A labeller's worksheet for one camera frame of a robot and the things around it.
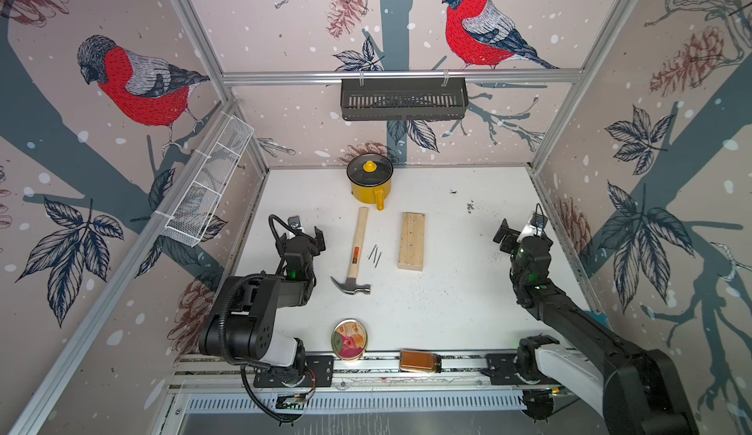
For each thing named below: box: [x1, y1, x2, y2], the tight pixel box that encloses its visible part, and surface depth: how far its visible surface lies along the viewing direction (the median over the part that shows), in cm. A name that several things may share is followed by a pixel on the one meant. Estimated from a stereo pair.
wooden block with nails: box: [397, 211, 426, 272], surface depth 97 cm
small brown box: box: [399, 349, 442, 374], surface depth 74 cm
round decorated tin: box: [330, 317, 369, 362], surface depth 77 cm
